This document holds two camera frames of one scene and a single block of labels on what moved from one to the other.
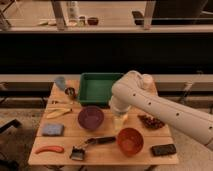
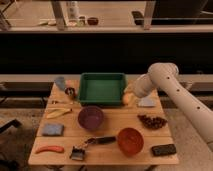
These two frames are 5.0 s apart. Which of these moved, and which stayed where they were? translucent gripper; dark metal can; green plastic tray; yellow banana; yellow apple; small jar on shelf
Moved: translucent gripper; yellow apple
Stayed: green plastic tray; yellow banana; dark metal can; small jar on shelf
